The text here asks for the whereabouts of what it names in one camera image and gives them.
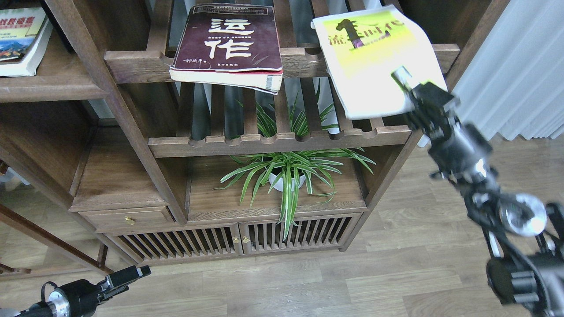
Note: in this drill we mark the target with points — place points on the dark wooden bookshelf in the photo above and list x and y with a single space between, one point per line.
102 131

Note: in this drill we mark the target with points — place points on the white pleated curtain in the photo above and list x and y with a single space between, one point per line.
515 83

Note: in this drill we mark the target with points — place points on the dark wooden side frame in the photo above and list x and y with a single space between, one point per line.
32 230

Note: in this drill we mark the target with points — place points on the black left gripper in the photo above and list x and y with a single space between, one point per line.
81 298

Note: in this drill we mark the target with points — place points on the brass drawer knob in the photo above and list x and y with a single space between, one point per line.
129 221

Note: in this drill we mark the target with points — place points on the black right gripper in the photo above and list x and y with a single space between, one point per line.
464 154

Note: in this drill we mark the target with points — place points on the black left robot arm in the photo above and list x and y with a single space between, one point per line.
39 309

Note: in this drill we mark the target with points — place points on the white book with colourful picture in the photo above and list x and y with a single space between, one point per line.
24 37

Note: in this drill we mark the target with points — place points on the green spider plant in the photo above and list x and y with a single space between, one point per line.
320 164

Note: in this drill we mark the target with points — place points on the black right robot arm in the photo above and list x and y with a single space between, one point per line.
524 236

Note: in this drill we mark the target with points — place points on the dark maroon book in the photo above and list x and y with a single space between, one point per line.
230 44

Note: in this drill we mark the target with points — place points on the yellow green book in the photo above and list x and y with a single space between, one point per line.
363 48

